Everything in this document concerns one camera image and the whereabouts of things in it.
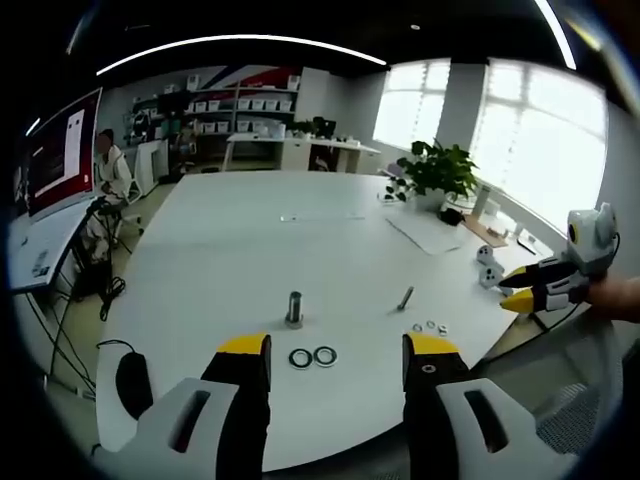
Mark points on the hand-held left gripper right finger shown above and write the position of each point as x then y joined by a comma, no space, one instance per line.
450,430

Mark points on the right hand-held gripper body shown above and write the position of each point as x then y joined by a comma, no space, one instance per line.
592,240

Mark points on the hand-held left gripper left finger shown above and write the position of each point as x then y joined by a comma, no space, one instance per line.
170,430

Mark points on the black-rimmed metal washer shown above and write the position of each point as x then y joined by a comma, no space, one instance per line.
325,355

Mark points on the metal threaded stud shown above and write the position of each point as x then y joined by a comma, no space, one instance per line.
294,307

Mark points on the white game controller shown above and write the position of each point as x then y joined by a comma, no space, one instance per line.
485,254
491,276

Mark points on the black computer mouse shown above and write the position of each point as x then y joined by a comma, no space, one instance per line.
134,385

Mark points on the wooden board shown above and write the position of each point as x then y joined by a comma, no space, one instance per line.
484,232

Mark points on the grey mesh chair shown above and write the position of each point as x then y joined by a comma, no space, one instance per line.
565,380

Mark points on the white cylinder bottle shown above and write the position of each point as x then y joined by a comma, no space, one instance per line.
482,199

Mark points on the small black object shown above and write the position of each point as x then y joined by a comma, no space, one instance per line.
450,216

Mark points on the white paper sheet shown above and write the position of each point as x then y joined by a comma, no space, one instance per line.
425,234

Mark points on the lying metal bolt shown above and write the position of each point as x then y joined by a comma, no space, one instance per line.
405,299

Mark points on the green potted plant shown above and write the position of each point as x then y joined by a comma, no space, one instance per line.
440,170

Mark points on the short ceiling light strip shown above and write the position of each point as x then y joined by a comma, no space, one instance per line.
555,32

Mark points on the white side desk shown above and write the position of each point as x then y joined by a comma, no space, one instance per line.
42,245

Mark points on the white counter desk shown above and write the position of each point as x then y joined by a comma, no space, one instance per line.
300,145

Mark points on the large computer monitor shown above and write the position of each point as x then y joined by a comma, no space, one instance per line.
62,150

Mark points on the storage shelf with white bins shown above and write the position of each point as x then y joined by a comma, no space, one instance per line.
240,105

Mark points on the long curved ceiling light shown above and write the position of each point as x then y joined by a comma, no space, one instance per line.
240,42

